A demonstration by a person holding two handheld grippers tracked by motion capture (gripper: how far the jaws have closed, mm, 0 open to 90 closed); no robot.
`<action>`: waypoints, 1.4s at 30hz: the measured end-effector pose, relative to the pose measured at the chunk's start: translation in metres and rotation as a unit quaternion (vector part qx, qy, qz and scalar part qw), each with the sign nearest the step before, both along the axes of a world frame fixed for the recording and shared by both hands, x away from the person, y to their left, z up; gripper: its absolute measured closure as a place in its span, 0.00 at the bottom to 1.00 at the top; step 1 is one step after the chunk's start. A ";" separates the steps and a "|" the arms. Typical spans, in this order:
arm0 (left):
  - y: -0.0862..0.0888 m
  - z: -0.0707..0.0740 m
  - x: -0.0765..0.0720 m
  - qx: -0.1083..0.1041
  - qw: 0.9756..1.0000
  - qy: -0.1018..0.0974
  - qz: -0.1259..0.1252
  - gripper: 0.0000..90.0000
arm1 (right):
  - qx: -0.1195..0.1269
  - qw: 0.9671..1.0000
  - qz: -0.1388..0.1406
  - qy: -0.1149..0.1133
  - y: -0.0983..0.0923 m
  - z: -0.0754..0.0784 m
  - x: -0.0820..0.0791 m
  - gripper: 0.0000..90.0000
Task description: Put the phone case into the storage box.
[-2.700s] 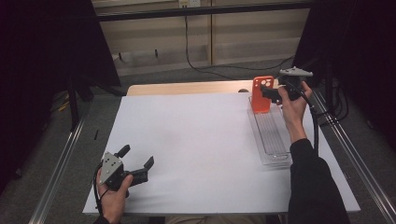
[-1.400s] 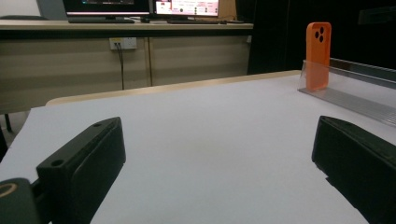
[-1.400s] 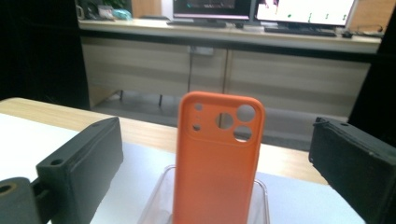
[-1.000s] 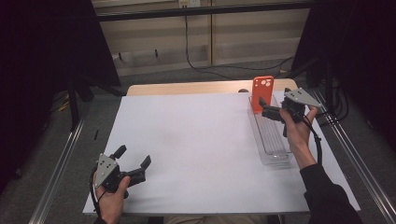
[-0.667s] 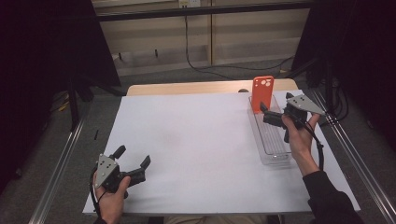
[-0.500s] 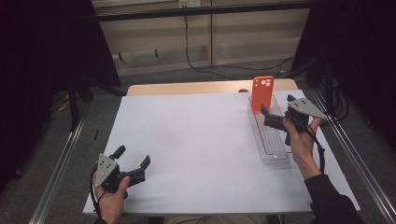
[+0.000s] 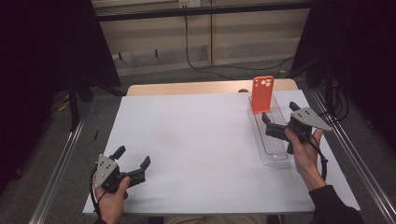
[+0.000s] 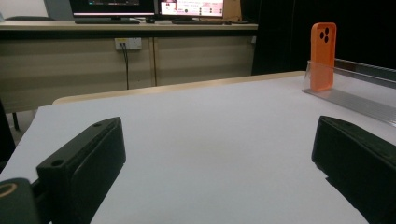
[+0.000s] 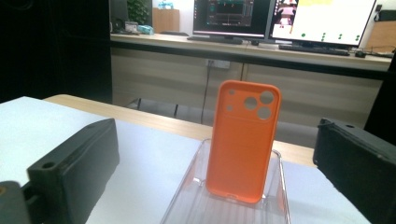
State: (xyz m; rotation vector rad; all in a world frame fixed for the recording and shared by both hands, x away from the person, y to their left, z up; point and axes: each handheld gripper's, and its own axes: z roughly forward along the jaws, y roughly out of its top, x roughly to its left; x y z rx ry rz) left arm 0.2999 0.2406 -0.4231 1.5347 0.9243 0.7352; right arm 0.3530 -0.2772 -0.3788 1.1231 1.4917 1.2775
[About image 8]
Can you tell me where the long beige desk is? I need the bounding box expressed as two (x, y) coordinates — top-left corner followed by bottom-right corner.
(0, 20), (260, 115)

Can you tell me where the white wall socket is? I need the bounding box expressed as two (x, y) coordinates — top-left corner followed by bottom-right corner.
(114, 37), (143, 51)

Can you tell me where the grey panel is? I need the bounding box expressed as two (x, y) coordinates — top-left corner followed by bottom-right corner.
(43, 0), (76, 21)

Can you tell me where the clear plastic container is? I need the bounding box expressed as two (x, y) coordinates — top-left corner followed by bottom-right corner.
(301, 58), (396, 127)

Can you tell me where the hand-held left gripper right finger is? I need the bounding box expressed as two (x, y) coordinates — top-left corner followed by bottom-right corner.
(311, 115), (396, 224)

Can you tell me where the bright screen monitor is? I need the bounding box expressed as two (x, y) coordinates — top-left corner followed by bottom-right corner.
(158, 0), (225, 19)

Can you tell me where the dark screen monitor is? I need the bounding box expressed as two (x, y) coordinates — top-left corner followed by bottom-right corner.
(68, 0), (156, 18)

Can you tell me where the orange phone case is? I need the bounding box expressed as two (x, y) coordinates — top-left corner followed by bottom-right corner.
(309, 21), (338, 93)

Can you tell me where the brown cardboard box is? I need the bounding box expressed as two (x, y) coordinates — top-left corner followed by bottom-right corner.
(222, 0), (243, 21)

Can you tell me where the white table sheet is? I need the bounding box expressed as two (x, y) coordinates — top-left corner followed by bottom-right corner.
(0, 70), (396, 224)

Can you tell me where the black keyboard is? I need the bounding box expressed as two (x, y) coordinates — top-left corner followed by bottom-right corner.
(172, 19), (233, 26)
(74, 17), (141, 25)

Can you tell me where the black power cable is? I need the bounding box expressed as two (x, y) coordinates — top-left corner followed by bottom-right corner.
(120, 42), (131, 91)

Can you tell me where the black curtain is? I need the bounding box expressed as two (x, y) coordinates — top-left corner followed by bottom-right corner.
(240, 0), (396, 77)

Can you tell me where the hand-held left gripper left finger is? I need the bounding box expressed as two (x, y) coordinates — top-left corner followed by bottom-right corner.
(35, 116), (127, 224)

